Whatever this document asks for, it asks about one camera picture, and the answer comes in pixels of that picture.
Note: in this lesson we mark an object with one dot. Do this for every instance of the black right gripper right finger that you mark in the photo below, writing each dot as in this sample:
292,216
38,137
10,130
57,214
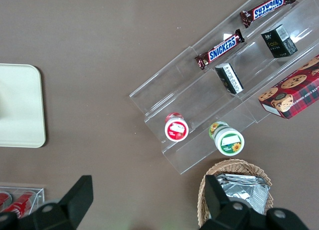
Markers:
231,217

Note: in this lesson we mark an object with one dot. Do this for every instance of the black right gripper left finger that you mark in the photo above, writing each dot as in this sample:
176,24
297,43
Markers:
67,207

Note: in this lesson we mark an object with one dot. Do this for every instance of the foil tray stack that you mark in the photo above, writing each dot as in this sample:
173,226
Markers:
251,192

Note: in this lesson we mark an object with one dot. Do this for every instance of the light wicker basket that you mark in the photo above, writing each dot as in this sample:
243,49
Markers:
204,190

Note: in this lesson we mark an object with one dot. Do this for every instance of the cream plastic tray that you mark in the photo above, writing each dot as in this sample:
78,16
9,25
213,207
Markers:
22,105

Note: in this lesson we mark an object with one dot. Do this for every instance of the clear acrylic bottle rack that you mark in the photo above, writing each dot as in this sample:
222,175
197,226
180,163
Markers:
38,197

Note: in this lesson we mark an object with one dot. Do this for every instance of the red cola bottle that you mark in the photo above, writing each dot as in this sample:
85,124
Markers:
18,206
5,198

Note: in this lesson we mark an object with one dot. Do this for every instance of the green lid yogurt cup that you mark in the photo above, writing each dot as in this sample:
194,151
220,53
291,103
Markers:
229,141

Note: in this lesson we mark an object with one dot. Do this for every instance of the red lid yogurt cup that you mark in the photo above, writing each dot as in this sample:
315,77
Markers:
176,129

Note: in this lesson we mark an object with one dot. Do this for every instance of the clear acrylic stepped stand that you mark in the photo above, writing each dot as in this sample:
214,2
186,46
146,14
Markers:
199,100

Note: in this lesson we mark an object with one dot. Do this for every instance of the small black box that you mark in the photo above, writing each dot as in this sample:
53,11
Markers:
230,79
277,43

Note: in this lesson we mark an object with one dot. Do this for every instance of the red tartan cookie box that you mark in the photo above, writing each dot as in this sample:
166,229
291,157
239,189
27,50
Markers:
294,90

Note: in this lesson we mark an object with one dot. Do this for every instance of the Snickers bar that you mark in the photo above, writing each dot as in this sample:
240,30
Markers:
269,6
220,50

